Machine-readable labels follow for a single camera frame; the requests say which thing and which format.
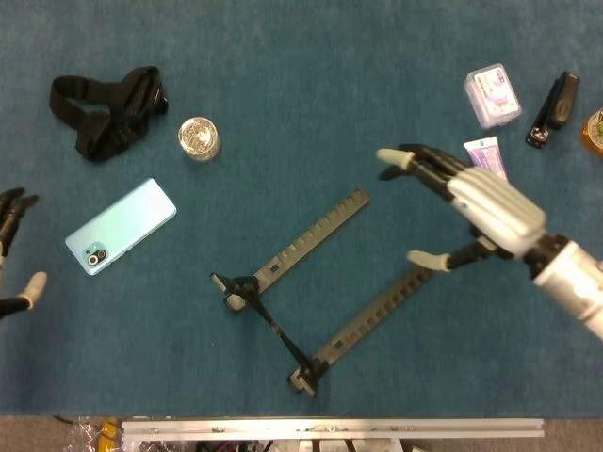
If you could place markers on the black stapler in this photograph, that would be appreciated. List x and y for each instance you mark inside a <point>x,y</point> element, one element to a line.
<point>560,106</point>

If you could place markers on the aluminium profile rail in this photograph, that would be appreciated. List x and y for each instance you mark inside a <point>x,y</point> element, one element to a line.
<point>330,429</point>

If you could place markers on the yellow plastic part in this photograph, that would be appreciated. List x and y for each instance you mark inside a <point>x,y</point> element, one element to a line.
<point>109,428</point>

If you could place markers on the clear jar of paper clips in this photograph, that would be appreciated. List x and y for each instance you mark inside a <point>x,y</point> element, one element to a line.
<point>199,139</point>

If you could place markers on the clear box with purple label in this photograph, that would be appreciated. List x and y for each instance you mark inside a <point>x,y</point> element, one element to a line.
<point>492,96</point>

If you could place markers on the light blue smartphone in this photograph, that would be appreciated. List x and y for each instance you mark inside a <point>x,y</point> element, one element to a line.
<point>122,226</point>

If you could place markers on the black folding laptop stand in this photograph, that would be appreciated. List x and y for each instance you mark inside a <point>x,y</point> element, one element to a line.
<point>320,226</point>

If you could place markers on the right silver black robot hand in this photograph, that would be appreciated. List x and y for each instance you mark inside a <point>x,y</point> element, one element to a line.
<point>494,207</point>

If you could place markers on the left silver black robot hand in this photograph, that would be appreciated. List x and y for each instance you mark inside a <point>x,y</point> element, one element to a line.
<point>11,207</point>

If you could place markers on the clear crumpled plastic bag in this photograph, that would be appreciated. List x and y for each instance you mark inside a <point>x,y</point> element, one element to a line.
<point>80,435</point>

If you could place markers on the teal felt table cover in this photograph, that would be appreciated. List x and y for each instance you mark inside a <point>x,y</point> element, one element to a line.
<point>301,94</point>

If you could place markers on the purple white toothpaste tube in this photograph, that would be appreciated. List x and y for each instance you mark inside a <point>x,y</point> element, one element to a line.
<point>485,153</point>

